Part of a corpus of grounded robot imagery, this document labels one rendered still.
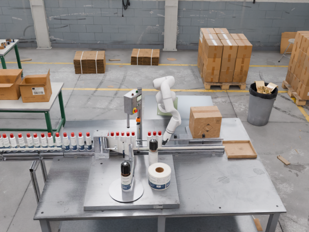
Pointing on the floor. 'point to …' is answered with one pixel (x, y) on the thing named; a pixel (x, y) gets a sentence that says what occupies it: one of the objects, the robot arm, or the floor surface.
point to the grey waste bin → (259, 110)
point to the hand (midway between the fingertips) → (163, 142)
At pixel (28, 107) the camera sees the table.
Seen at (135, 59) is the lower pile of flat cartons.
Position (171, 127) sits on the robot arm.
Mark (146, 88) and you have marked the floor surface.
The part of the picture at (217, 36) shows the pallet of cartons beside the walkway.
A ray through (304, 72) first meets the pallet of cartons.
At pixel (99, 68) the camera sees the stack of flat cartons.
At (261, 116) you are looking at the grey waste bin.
